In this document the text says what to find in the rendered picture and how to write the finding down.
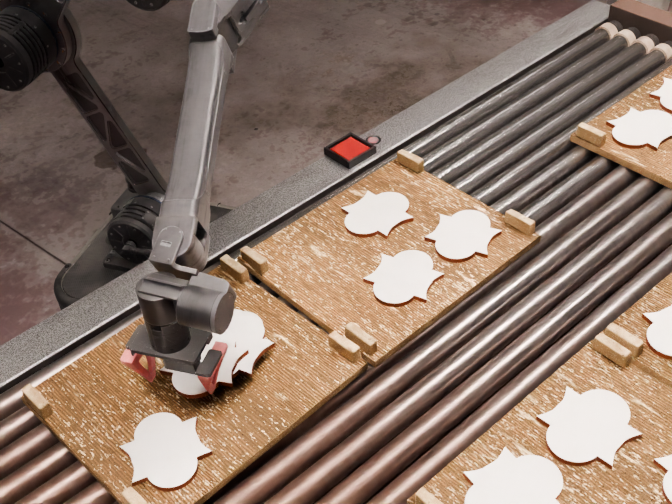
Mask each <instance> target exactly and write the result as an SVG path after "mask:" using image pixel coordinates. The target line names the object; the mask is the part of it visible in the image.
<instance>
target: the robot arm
mask: <svg viewBox="0 0 672 504"><path fill-rule="evenodd" d="M269 9H270V6H269V3H268V2H267V0H195V1H194V2H193V4H192V7H191V12H190V18H189V24H188V29H187V31H188V33H189V35H190V37H191V38H190V41H189V48H188V54H189V62H188V70H187V77H186V83H185V89H184V94H183V100H182V106H181V112H180V118H179V124H178V129H177V135H176V141H175V147H174V153H173V159H172V164H171V170H170V176H169V181H168V186H167V190H166V193H165V197H164V198H163V200H162V203H161V208H160V214H159V217H156V220H155V226H154V232H153V237H152V248H153V249H152V252H151V254H150V256H149V259H148V260H149V261H150V263H151V264H152V265H153V266H154V267H155V268H156V269H157V270H158V272H151V273H150V274H147V275H145V276H144V277H142V278H141V279H140V280H139V281H138V283H137V284H136V288H135V290H136V294H137V298H138V301H139V305H140V308H141V312H142V315H143V319H144V324H141V325H138V326H137V328H136V329H135V331H134V333H133V334H132V336H131V337H130V339H129V341H128V342H127V344H126V345H125V346H126V349H125V351H124V353H123V355H122V356H121V358H120V360H121V363H122V364H124V365H126V366H127V367H129V368H130V369H132V370H134V371H135V372H137V373H139V374H140V375H141V376H143V377H144V378H145V379H147V380H148V381H149V382H152V381H153V380H154V378H155V376H156V365H155V357H157V358H162V359H163V363H164V366H165V368H166V369H169V370H174V371H179V372H184V373H189V374H194V375H197V377H198V379H199V380H200V382H201V383H202V385H203V386H204V387H205V389H206V390H207V391H208V393H209V394H213V392H214V390H215V388H216V383H217V377H218V372H219V368H220V366H221V363H222V361H223V358H224V356H225V353H226V351H227V348H228V345H227V344H226V343H223V342H218V341H215V343H214V345H213V347H212V349H209V350H208V352H207V354H206V356H205V358H204V360H203V361H202V362H201V361H200V360H201V354H202V352H203V350H204V348H205V346H206V344H208V345H209V344H210V342H211V340H212V338H213V335H212V333H215V334H219V335H221V334H223V333H224V332H225V331H226V330H227V329H228V327H229V325H230V323H231V320H232V317H233V312H234V303H235V300H236V297H237V295H236V292H235V291H234V290H233V288H232V287H231V286H230V284H229V283H228V282H227V281H226V280H224V279H221V278H218V277H214V276H211V275H208V274H205V273H203V272H201V271H202V270H203V269H204V267H205V266H206V263H207V259H208V252H209V245H210V238H211V237H210V236H209V235H208V230H209V223H210V197H211V188H212V181H213V174H214V167H215V161H216V154H217V147H218V140H219V134H220V127H221V120H222V113H223V106H224V100H225V93H226V86H227V81H228V76H229V75H230V74H233V73H234V69H235V62H236V55H237V49H238V47H239V46H241V45H242V44H243V42H244V41H245V40H246V39H247V37H248V36H249V35H250V33H251V32H252V31H253V30H254V28H255V27H256V26H257V24H258V23H259V22H260V21H261V19H262V18H263V17H264V15H265V14H266V13H267V12H268V10H269ZM142 355H145V356H146V359H147V362H148V368H149V371H148V370H147V369H145V368H144V367H143V366H142V365H141V364H140V363H139V360H140V358H141V357H142Z"/></svg>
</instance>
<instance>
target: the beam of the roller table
mask: <svg viewBox="0 0 672 504"><path fill-rule="evenodd" d="M609 10H610V5H608V4H605V3H602V2H599V1H596V0H592V1H590V2H588V3H587V4H585V5H583V6H582V7H580V8H578V9H576V10H575V11H573V12H571V13H570V14H568V15H566V16H564V17H563V18H561V19H559V20H558V21H556V22H554V23H552V24H551V25H549V26H547V27H546V28H544V29H542V30H540V31H539V32H537V33H535V34H534V35H532V36H530V37H528V38H527V39H525V40H523V41H522V42H520V43H518V44H516V45H515V46H513V47H511V48H510V49H508V50H506V51H504V52H503V53H501V54H499V55H498V56H496V57H494V58H492V59H491V60H489V61H487V62H486V63H484V64H482V65H480V66H479V67H477V68H475V69H474V70H472V71H470V72H468V73H467V74H465V75H463V76H462V77H460V78H458V79H456V80H455V81H453V82H451V83H450V84H448V85H446V86H444V87H443V88H441V89H439V90H438V91H436V92H434V93H432V94H431V95H429V96H427V97H426V98H424V99H422V100H421V101H419V102H417V103H415V104H414V105H412V106H410V107H409V108H407V109H405V110H403V111H402V112H400V113H398V114H397V115H395V116H393V117H391V118H390V119H388V120H386V121H385V122H383V123H381V124H379V125H378V126H376V127H374V128H373V129H371V130H369V131H367V132H366V133H364V134H362V135H361V136H359V137H360V138H362V139H364V140H366V138H367V137H369V136H378V137H380V138H381V141H380V143H378V144H375V145H374V146H376V154H374V155H372V156H371V157H369V158H367V159H366V160H364V161H362V162H361V163H359V164H357V165H356V166H354V167H352V168H351V169H348V168H346V167H345V166H343V165H341V164H340V163H338V162H336V161H335V160H333V159H331V158H330V157H328V156H325V157H323V158H321V159H319V160H318V161H316V162H314V163H313V164H311V165H309V166H307V167H306V168H304V169H302V170H301V171H299V172H297V173H295V174H294V175H292V176H290V177H289V178H287V179H285V180H283V181H282V182H280V183H278V184H277V185H275V186H273V187H271V188H270V189H268V190H266V191H265V192H263V193H261V194H259V195H258V196H256V197H254V198H253V199H251V200H249V201H247V202H246V203H244V204H242V205H241V206H239V207H237V208H236V209H234V210H232V211H230V212H229V213H227V214H225V215H224V216H222V217H220V218H218V219H217V220H215V221H213V222H212V223H210V224H209V230H208V235H209V236H210V237H211V238H210V245H209V252H208V259H207V263H206V266H205V267H204V269H203V270H205V269H206V268H208V267H209V266H211V265H213V264H214V263H216V262H218V261H219V260H220V258H221V257H223V256H224V255H226V254H227V255H229V254H231V253H232V252H234V251H236V250H237V249H239V248H241V247H242V246H244V245H245V244H247V243H249V242H250V241H252V240H254V239H255V238H257V237H259V236H260V235H262V234H263V233H265V232H267V231H268V230H270V229H272V228H273V227H275V226H277V225H278V224H280V223H281V222H283V221H285V220H286V219H288V218H290V217H291V216H293V215H295V214H296V213H298V212H299V211H301V210H303V209H304V208H306V207H308V206H309V205H311V204H313V203H314V202H316V201H317V200H319V199H321V198H322V197H324V196H326V195H327V194H329V193H331V192H332V191H334V190H335V189H337V188H339V187H340V186H342V185H344V184H345V183H347V182H349V181H350V180H352V179H353V178H355V177H357V176H358V175H360V174H362V173H363V172H365V171H367V170H368V169H370V168H371V167H373V166H375V165H376V164H378V163H380V162H381V161H383V160H385V159H386V158H388V157H389V156H391V155H393V154H394V153H396V152H398V151H399V150H401V149H403V148H404V147H406V146H407V145H409V144H411V143H412V142H414V141H416V140H417V139H419V138H421V137H422V136H424V135H425V134H427V133H429V132H430V131H432V130H434V129H435V128H437V127H439V126H440V125H442V124H443V123H445V122H447V121H448V120H450V119H452V118H453V117H455V116H457V115H458V114H460V113H461V112H463V111H465V110H466V109H468V108H470V107H471V106H473V105H475V104H476V103H478V102H479V101H481V100H483V99H484V98H486V97H488V96H489V95H491V94H493V93H494V92H496V91H497V90H499V89H501V88H502V87H504V86H506V85H507V84H509V83H511V82H512V81H514V80H515V79H517V78H519V77H520V76H522V75H524V74H525V73H527V72H529V71H530V70H532V69H533V68H535V67H537V66H538V65H540V64H542V63H543V62H545V61H547V60H548V59H550V58H551V57H553V56H555V55H556V54H558V53H560V52H561V51H563V50H565V49H566V48H568V47H569V46H571V45H573V44H574V43H576V42H578V41H579V40H581V39H583V38H584V37H586V36H587V35H589V34H591V33H592V32H594V31H595V30H596V28H598V27H599V26H601V25H603V24H604V23H608V17H609ZM203 270H202V271H203ZM151 272H158V270H157V269H156V268H155V267H154V266H153V265H152V264H151V263H150V261H149V260H146V261H145V262H143V263H141V264H140V265H138V266H136V267H134V268H133V269H131V270H129V271H128V272H126V273H124V274H122V275H121V276H119V277H117V278H116V279H114V280H112V281H110V282H109V283H107V284H105V285H104V286H102V287H100V288H98V289H97V290H95V291H93V292H92V293H90V294H88V295H86V296H85V297H83V298H81V299H80V300H78V301H76V302H74V303H73V304H71V305H69V306H68V307H66V308H64V309H62V310H61V311H59V312H57V313H56V314H54V315H52V316H50V317H49V318H47V319H45V320H44V321H42V322H40V323H39V324H37V325H35V326H33V327H32V328H30V329H28V330H27V331H25V332H23V333H21V334H20V335H18V336H16V337H15V338H13V339H11V340H9V341H8V342H6V343H4V344H3V345H1V346H0V394H2V393H3V392H5V391H7V390H8V389H10V388H11V387H13V386H15V385H16V384H18V383H20V382H21V381H23V380H25V379H26V378H28V377H29V376H31V375H33V374H34V373H36V372H38V371H39V370H41V369H43V368H44V367H46V366H47V365H49V364H51V363H52V362H54V361H56V360H57V359H59V358H61V357H62V356H64V355H65V354H67V353H69V352H70V351H72V350H74V349H75V348H77V347H79V346H80V345H82V344H83V343H85V342H87V341H88V340H90V339H92V338H93V337H95V336H97V335H98V334H100V333H101V332H103V331H105V330H106V329H108V328H110V327H111V326H113V325H115V324H116V323H118V322H119V321H121V320H123V319H124V318H126V317H128V316H129V315H131V314H133V313H134V312H136V311H137V310H139V309H141V308H140V305H139V301H138V298H137V294H136V290H135V288H136V284H137V283H138V281H139V280H140V279H141V278H142V277H144V276H145V275H147V274H150V273H151Z"/></svg>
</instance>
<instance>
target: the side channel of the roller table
mask: <svg viewBox="0 0 672 504"><path fill-rule="evenodd" d="M612 20H616V21H618V22H620V24H621V25H622V27H623V30H624V29H628V28H629V27H635V28H637V29H638V30H639V31H640V34H641V37H642V36H646V35H647V34H654V35H655V36H657V38H658V39H659V42H660V44H661V43H664V42H666V41H672V13H670V12H668V11H665V10H662V9H659V8H656V7H653V6H650V5H648V4H645V3H642V2H639V1H636V0H618V1H616V2H614V3H613V4H611V5H610V10H609V17H608V23H609V22H610V21H612Z"/></svg>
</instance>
